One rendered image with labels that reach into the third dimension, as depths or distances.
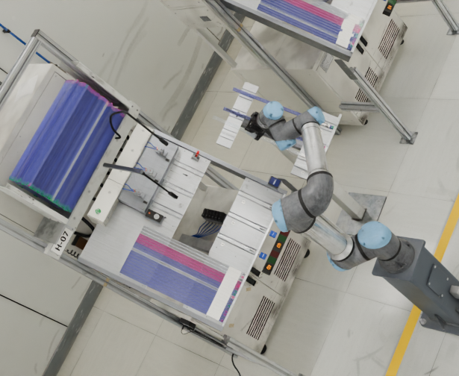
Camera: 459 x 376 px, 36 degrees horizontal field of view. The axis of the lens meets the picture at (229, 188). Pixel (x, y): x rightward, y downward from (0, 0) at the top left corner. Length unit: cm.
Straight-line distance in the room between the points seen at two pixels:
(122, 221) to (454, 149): 176
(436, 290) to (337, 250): 54
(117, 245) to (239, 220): 56
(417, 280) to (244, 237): 78
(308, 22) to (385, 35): 83
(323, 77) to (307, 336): 138
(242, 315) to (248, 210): 67
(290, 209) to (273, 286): 130
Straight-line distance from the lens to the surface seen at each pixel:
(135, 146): 323
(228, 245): 319
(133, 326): 468
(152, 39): 514
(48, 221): 320
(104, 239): 322
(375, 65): 423
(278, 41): 413
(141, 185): 319
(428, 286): 306
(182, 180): 325
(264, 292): 373
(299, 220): 253
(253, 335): 375
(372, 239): 280
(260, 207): 323
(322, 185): 251
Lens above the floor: 294
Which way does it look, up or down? 39 degrees down
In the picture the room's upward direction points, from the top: 52 degrees counter-clockwise
